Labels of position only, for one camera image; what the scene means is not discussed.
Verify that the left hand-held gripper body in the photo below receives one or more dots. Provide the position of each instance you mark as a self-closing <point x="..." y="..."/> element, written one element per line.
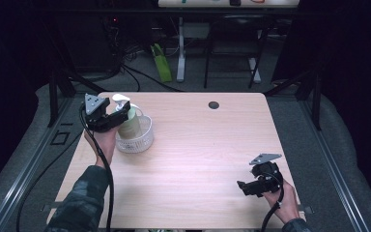
<point x="96" y="121"/>

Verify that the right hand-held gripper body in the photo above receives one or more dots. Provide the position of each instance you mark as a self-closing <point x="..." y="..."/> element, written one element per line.
<point x="267" y="180"/>

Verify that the green pump bottle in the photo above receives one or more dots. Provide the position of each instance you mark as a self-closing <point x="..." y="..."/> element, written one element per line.
<point x="132" y="125"/>

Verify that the white perforated plastic basket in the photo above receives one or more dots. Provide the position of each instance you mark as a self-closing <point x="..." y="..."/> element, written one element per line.
<point x="141" y="141"/>

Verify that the person's left hand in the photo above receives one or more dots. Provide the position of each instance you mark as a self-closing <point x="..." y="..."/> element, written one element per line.
<point x="104" y="145"/>

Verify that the person's right hand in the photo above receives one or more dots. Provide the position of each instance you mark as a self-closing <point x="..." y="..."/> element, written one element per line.
<point x="285" y="203"/>

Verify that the black metal stand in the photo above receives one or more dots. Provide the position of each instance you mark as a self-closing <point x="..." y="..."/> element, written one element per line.
<point x="53" y="96"/>
<point x="316" y="103"/>

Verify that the green bag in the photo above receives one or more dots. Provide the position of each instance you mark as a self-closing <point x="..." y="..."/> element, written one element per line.
<point x="161" y="64"/>

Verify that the white desk with legs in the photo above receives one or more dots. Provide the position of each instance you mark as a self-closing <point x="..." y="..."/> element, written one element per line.
<point x="181" y="58"/>

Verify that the dark computer with red light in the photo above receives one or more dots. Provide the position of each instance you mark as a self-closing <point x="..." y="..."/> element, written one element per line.
<point x="114" y="20"/>

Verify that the black chair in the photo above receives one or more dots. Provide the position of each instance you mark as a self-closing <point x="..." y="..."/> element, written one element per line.
<point x="235" y="35"/>

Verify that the aluminium floor rail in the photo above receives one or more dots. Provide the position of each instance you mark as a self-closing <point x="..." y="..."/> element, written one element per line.
<point x="331" y="167"/>
<point x="25" y="174"/>

